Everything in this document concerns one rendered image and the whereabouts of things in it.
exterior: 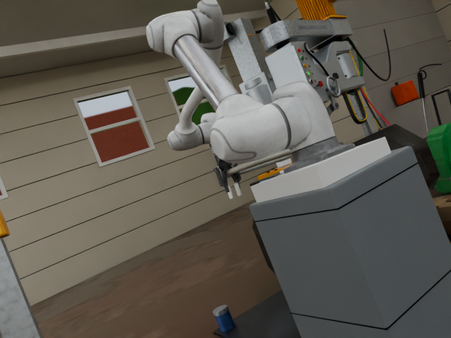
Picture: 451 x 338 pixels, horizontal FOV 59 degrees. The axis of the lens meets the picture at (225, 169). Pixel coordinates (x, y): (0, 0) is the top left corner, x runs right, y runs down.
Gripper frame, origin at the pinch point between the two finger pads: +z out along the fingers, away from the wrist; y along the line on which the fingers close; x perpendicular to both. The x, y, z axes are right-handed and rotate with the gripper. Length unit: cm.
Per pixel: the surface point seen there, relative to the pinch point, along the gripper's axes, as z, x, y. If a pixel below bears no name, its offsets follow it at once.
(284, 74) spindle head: -60, 15, 72
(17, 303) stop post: 9, -49, -104
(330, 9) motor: -104, 21, 142
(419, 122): -4, 109, 340
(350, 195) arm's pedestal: 9, -95, -23
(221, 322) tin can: 75, 58, -3
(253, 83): -76, 82, 100
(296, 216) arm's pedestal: 12, -78, -30
